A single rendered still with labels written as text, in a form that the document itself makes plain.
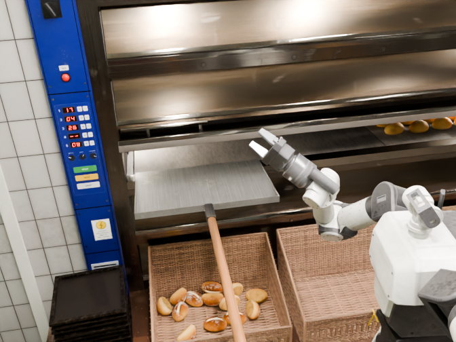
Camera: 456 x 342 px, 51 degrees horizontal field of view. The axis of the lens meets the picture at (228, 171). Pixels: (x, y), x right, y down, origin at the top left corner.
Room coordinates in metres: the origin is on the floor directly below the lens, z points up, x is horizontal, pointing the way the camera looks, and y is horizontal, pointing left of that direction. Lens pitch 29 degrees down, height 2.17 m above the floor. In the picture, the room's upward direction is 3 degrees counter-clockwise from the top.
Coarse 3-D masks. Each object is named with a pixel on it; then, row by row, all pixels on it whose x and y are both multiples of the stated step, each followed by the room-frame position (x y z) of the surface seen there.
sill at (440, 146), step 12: (408, 144) 1.99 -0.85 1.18; (420, 144) 1.98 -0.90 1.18; (432, 144) 1.98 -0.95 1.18; (444, 144) 1.97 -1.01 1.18; (312, 156) 1.91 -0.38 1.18; (324, 156) 1.90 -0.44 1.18; (336, 156) 1.90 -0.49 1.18; (348, 156) 1.89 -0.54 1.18; (360, 156) 1.90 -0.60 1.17; (372, 156) 1.91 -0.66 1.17; (384, 156) 1.92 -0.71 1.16; (396, 156) 1.93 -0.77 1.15; (408, 156) 1.94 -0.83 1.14; (264, 168) 1.84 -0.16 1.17; (132, 180) 1.76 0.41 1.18
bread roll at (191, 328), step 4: (192, 324) 1.46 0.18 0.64; (188, 328) 1.42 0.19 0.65; (192, 328) 1.43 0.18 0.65; (180, 332) 1.43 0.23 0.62; (184, 332) 1.40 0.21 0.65; (188, 332) 1.40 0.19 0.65; (192, 332) 1.41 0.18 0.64; (180, 336) 1.39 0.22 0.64; (184, 336) 1.39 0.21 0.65; (188, 336) 1.39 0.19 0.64; (192, 336) 1.40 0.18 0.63; (180, 340) 1.38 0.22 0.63; (184, 340) 1.38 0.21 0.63
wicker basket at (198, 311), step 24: (240, 240) 1.77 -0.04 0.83; (264, 240) 1.78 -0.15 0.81; (168, 264) 1.71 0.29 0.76; (192, 264) 1.72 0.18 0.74; (216, 264) 1.74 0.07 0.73; (168, 288) 1.68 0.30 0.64; (192, 288) 1.69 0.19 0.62; (264, 288) 1.71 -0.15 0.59; (192, 312) 1.58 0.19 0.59; (216, 312) 1.57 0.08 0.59; (264, 312) 1.56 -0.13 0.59; (168, 336) 1.45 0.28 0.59; (216, 336) 1.30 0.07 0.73; (264, 336) 1.32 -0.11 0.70; (288, 336) 1.34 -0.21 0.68
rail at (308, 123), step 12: (432, 108) 1.80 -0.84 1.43; (444, 108) 1.80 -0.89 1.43; (312, 120) 1.73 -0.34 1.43; (324, 120) 1.73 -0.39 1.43; (336, 120) 1.73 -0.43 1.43; (348, 120) 1.74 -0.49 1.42; (360, 120) 1.75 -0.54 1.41; (192, 132) 1.66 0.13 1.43; (204, 132) 1.66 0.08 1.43; (216, 132) 1.66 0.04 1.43; (228, 132) 1.67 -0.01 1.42; (240, 132) 1.67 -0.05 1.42; (120, 144) 1.61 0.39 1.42; (132, 144) 1.61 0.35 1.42
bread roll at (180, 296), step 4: (180, 288) 1.64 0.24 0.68; (184, 288) 1.64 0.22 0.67; (176, 292) 1.62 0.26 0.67; (180, 292) 1.62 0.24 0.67; (184, 292) 1.62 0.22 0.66; (172, 296) 1.62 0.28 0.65; (176, 296) 1.61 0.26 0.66; (180, 296) 1.61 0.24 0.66; (184, 296) 1.62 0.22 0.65; (172, 300) 1.61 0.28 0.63; (176, 300) 1.61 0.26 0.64; (180, 300) 1.61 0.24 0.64; (184, 300) 1.61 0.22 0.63; (172, 304) 1.62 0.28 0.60
